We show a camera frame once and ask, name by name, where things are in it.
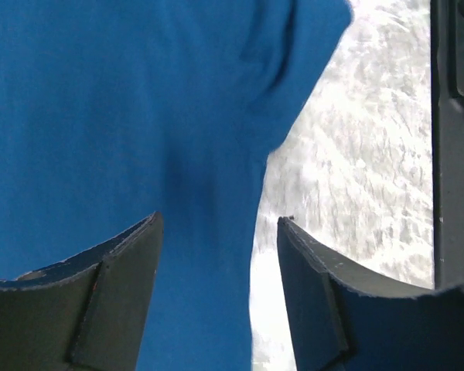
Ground black base beam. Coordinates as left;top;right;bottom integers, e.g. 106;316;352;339
430;1;464;288

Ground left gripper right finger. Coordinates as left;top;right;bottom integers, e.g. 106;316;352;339
277;217;464;370

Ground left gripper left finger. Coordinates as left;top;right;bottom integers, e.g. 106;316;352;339
0;213;163;370

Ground blue t shirt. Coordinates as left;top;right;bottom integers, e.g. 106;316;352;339
0;1;351;370

